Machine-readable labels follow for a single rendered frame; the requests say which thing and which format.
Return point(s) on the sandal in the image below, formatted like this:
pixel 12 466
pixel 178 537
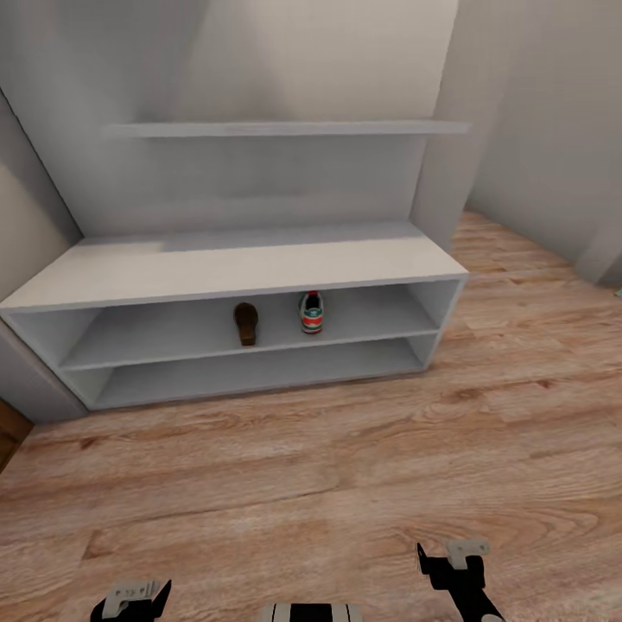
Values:
pixel 246 317

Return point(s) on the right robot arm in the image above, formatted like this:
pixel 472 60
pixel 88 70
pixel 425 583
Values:
pixel 462 574

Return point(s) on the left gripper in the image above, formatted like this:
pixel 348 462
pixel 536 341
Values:
pixel 146 610

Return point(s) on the gym shoe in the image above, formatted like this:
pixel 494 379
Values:
pixel 310 308

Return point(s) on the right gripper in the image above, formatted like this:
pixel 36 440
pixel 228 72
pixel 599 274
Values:
pixel 443 576

